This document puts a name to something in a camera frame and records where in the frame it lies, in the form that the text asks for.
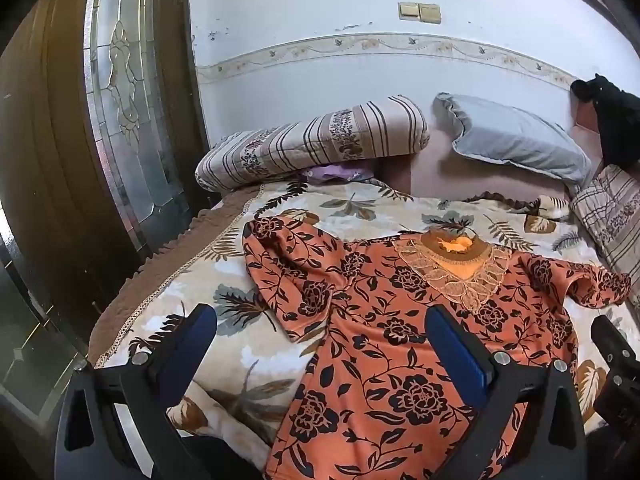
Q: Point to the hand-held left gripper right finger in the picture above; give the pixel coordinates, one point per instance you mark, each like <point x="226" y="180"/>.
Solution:
<point x="457" y="355"/>

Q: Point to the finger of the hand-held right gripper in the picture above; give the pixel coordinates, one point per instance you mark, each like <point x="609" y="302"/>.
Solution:
<point x="609" y="337"/>

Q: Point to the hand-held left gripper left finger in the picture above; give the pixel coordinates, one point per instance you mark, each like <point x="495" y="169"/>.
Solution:
<point x="192" y="340"/>

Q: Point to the orange floral blouse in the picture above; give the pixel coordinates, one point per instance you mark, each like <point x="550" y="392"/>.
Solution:
<point x="380" y="310"/>

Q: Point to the leaf print blanket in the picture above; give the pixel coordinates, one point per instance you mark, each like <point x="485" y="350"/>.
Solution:
<point x="210" y="270"/>

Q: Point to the striped pillow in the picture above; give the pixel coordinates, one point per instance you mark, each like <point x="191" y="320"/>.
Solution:
<point x="615" y="220"/>

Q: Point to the glass panel door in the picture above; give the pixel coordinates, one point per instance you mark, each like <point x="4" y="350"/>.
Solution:
<point x="30" y="330"/>

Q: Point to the pink headboard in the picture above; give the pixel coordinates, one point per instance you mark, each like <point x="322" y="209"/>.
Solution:
<point x="435" y="170"/>

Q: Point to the purple cloth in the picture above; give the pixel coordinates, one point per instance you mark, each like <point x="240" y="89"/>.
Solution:
<point x="330" y="172"/>

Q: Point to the black cloth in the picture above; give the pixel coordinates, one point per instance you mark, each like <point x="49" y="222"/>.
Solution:
<point x="617" y="120"/>

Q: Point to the grey-blue pillow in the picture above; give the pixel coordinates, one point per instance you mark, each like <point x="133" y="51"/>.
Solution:
<point x="510" y="140"/>

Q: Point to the wooden door with leaded glass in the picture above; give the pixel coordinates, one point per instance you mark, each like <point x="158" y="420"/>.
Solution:
<point x="130" y="110"/>

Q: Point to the beige light switch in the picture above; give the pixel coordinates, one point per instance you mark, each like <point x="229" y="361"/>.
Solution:
<point x="430" y="13"/>
<point x="408" y="10"/>

